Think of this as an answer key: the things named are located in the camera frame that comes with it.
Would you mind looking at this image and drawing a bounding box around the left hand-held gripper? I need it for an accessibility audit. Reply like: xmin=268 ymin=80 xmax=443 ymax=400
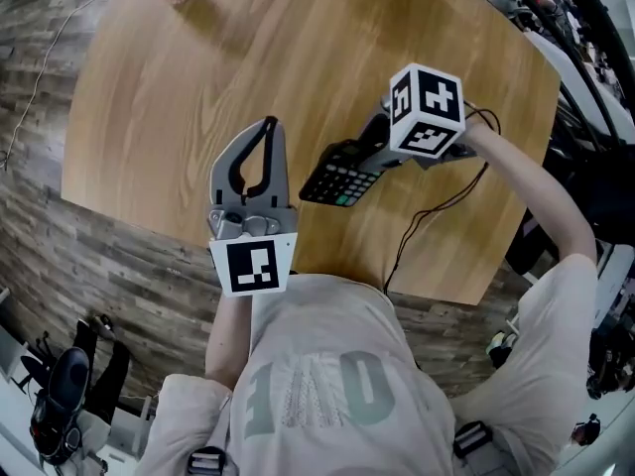
xmin=206 ymin=115 xmax=300 ymax=298

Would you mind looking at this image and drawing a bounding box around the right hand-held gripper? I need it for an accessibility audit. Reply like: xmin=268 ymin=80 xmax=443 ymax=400
xmin=354 ymin=62 xmax=478 ymax=172

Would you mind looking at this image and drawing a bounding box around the black calculator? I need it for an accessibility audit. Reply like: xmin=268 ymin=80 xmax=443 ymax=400
xmin=299 ymin=139 xmax=386 ymax=209

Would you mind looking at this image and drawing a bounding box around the person's left forearm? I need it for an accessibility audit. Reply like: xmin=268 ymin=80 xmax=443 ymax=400
xmin=203 ymin=290 xmax=255 ymax=392

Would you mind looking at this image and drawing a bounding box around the person's right forearm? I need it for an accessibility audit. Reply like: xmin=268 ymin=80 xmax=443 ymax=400
xmin=460 ymin=120 xmax=599 ymax=268

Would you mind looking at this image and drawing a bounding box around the light wooden table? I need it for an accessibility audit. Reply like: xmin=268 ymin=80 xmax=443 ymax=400
xmin=60 ymin=0 xmax=563 ymax=307

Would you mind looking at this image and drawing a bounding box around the person's beige printed shirt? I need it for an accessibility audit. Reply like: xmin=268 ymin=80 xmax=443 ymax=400
xmin=142 ymin=253 xmax=600 ymax=476

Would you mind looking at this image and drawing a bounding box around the white and green shoe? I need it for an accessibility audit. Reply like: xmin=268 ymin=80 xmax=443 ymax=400
xmin=486 ymin=331 xmax=521 ymax=367

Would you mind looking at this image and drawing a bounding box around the black harness buckle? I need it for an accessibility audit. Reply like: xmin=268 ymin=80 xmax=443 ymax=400
xmin=186 ymin=445 xmax=230 ymax=476
xmin=451 ymin=419 xmax=495 ymax=461

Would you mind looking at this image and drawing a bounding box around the black office chair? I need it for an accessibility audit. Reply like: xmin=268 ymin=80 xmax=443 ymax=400
xmin=28 ymin=346 xmax=92 ymax=467

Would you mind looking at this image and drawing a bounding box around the thin black cable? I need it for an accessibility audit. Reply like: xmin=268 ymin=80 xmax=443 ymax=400
xmin=382 ymin=101 xmax=503 ymax=297

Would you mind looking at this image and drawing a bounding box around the thin white floor cable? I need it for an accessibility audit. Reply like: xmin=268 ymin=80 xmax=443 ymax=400
xmin=0 ymin=0 xmax=116 ymax=171

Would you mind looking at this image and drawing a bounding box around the black curved metal frame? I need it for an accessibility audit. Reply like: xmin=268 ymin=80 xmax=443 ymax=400
xmin=485 ymin=0 xmax=635 ymax=148

